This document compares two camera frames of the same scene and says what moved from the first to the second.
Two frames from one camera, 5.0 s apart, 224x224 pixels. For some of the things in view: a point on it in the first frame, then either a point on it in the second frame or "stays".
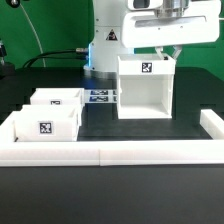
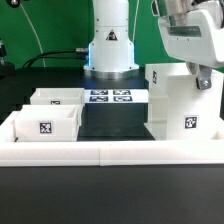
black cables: (40, 56) stays
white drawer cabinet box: (145, 86) → (177, 109)
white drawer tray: (47, 123) stays
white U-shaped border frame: (114, 153) stays
